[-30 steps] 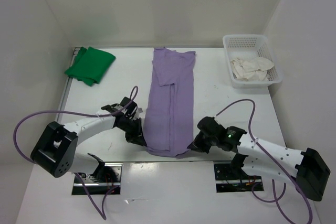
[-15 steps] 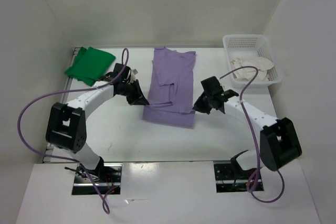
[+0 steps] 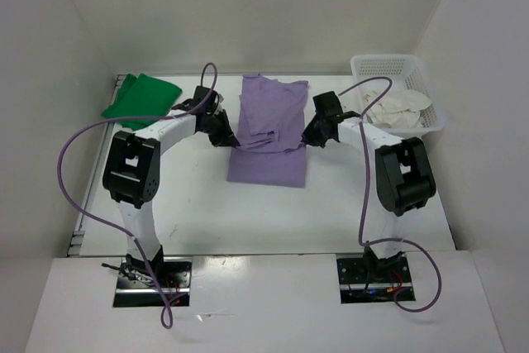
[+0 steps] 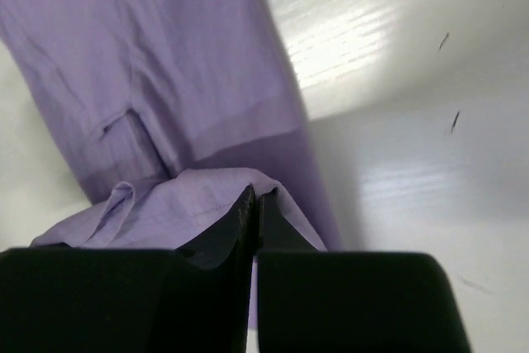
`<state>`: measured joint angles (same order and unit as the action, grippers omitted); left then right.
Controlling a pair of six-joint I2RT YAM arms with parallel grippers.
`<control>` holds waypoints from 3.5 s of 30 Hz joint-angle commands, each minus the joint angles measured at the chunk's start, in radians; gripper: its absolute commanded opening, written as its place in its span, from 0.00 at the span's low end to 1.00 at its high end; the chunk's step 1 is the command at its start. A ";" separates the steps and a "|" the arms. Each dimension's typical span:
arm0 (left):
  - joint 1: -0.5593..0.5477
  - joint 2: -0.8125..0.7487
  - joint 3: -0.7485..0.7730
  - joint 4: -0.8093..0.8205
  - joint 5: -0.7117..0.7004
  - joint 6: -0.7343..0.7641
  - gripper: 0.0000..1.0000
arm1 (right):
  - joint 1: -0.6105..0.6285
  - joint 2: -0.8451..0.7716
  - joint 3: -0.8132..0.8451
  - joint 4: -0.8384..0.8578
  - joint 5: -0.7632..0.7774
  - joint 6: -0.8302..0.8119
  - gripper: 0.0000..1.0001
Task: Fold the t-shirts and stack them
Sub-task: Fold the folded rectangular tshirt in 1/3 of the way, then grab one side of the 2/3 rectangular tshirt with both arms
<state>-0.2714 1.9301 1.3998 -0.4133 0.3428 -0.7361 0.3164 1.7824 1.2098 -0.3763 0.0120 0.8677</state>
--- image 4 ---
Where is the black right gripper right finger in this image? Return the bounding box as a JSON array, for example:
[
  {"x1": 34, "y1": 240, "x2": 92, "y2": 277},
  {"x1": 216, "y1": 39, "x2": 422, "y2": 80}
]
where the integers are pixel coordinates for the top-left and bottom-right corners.
[{"x1": 257, "y1": 193, "x2": 471, "y2": 352}]

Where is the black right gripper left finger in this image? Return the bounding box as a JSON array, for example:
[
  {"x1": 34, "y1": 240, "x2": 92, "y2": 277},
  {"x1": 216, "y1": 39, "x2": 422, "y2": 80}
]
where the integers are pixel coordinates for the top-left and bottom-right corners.
[{"x1": 1, "y1": 187, "x2": 255, "y2": 352}]

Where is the purple t shirt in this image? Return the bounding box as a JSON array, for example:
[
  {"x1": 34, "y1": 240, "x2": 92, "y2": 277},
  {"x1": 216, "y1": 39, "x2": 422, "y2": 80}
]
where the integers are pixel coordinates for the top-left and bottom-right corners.
[{"x1": 1, "y1": 0, "x2": 341, "y2": 250}]

